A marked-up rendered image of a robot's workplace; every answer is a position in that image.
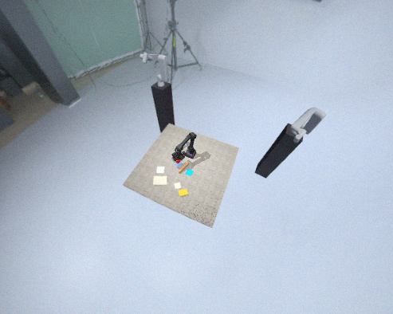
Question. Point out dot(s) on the yellow rectangular block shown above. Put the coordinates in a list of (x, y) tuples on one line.
[(183, 192)]

